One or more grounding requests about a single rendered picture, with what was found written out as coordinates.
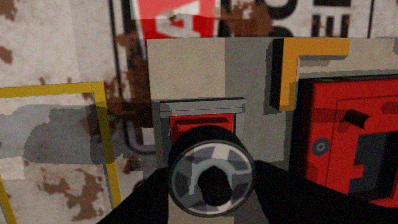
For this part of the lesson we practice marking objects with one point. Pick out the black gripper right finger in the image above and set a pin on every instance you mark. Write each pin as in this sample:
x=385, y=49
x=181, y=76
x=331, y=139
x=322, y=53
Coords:
x=287, y=198

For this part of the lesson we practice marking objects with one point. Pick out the black wheel with grey rim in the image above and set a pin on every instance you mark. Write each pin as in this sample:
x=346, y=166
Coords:
x=197, y=150

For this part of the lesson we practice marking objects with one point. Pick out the yellow rectangular tape outline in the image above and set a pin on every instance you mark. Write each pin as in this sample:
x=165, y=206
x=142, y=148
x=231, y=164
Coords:
x=101, y=106

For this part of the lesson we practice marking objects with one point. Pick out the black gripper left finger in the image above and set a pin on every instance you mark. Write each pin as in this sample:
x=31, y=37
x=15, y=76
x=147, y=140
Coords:
x=148, y=204

